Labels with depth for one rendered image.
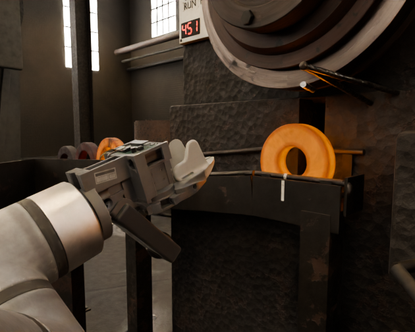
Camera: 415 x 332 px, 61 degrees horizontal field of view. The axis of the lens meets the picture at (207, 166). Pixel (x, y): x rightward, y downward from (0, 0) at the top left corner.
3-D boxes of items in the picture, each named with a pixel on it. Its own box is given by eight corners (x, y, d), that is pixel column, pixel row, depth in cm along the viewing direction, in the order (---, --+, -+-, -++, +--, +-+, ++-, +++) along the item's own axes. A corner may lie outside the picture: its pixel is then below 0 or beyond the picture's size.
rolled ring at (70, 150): (72, 143, 140) (80, 143, 143) (54, 148, 154) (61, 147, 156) (76, 189, 141) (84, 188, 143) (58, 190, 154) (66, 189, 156)
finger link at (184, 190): (211, 171, 47) (162, 199, 42) (214, 182, 48) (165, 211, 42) (188, 168, 51) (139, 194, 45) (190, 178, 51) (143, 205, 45)
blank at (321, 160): (264, 130, 77) (255, 130, 75) (331, 116, 67) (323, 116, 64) (273, 199, 77) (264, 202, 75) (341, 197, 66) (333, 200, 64)
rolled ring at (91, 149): (91, 138, 127) (100, 138, 130) (72, 145, 141) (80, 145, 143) (97, 189, 127) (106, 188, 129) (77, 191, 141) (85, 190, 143)
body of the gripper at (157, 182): (173, 139, 43) (85, 178, 35) (190, 201, 46) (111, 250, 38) (138, 138, 48) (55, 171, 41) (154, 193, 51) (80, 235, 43)
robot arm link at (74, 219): (79, 284, 35) (43, 259, 42) (119, 257, 38) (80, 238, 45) (46, 205, 32) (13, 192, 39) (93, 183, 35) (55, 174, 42)
